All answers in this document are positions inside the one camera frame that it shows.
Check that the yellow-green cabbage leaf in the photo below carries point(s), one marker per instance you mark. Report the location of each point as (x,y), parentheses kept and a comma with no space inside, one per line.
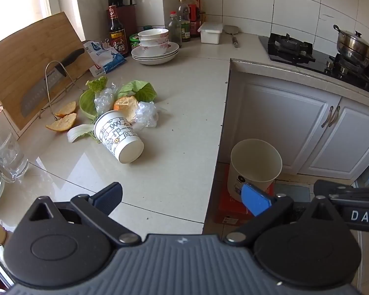
(97,83)

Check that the wooden cutting board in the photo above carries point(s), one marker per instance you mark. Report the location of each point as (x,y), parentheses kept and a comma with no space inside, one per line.
(15,61)

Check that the grey floor mat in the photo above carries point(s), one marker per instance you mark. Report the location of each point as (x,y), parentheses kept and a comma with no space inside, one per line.
(292,190)

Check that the white plastic lidded box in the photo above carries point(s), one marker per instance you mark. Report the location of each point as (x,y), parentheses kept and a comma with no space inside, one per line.
(210,33)

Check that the long orange peel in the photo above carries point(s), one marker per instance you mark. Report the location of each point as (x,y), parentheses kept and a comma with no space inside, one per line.
(61,123)

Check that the clear bottle red cap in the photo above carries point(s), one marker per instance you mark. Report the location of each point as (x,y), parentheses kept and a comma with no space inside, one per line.
(174,30)

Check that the wide white cabinet door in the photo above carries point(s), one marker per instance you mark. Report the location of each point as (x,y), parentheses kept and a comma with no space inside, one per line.
(279,119)

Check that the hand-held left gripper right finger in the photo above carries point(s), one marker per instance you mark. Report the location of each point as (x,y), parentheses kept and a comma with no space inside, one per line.
(255,202)

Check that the white plate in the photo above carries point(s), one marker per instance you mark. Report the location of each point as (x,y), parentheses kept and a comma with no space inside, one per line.
(172,48)
(155,61)

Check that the stainless steel pot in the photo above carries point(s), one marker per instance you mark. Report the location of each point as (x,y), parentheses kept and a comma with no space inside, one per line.
(353,46)

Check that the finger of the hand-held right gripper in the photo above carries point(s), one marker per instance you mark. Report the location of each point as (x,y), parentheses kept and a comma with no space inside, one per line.
(335,190)

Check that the small orange peel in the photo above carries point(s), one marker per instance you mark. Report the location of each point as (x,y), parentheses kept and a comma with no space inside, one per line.
(67,109)

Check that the clear plastic wrap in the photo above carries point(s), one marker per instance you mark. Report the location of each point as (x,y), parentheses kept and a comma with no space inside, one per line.
(106,98)
(146,113)

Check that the white floral bowl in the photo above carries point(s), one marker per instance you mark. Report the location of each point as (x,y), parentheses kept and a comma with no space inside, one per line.
(155,48)
(153,42)
(152,33)

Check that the clear glass mug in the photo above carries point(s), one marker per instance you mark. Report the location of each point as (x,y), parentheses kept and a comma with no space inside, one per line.
(9,156)

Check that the metal spatula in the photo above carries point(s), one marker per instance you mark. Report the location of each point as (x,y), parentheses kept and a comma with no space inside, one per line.
(230,30)

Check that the round orange peel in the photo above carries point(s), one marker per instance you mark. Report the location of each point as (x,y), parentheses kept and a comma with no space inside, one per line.
(126,106)

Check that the black gas stove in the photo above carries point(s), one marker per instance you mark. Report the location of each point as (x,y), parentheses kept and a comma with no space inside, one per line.
(316,58)

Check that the white waste bin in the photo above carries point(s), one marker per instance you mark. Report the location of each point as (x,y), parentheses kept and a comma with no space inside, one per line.
(255,163)

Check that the printed paper cup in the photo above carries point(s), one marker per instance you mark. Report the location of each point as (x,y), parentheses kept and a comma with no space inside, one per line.
(116,135)

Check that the red cardboard box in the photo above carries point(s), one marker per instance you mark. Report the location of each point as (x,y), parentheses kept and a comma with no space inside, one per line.
(230,209)

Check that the curled green cabbage leaf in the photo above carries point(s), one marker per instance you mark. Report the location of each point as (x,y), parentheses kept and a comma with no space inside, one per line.
(86,104)

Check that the narrow white cabinet door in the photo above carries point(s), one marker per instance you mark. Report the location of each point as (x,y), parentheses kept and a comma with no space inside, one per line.
(353,141)

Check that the window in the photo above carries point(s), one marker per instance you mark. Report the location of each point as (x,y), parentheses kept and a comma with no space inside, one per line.
(12,0)

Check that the dark sauce bottle red label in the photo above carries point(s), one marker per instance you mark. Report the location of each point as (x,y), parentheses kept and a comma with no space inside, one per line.
(116,33)

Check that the large green cabbage leaf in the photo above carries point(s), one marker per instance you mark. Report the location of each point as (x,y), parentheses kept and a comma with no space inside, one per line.
(141,90)

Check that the white cabbage piece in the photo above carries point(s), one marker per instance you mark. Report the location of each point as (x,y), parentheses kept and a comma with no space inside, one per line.
(80,132)

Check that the green lidded jar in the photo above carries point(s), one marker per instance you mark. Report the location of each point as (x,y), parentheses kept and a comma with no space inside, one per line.
(134,40)

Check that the dark red knife block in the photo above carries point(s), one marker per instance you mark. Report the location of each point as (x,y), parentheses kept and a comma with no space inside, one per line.
(129,18)

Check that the white and blue printed bag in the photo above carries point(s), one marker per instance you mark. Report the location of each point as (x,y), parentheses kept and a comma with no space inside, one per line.
(106,60)

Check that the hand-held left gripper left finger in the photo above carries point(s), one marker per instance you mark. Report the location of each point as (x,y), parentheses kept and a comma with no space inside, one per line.
(109,196)

